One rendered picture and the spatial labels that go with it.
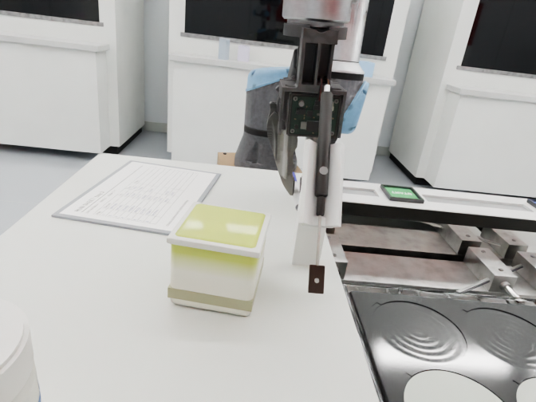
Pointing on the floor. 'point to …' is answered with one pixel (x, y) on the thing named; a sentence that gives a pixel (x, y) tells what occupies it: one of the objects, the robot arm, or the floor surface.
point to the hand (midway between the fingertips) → (297, 183)
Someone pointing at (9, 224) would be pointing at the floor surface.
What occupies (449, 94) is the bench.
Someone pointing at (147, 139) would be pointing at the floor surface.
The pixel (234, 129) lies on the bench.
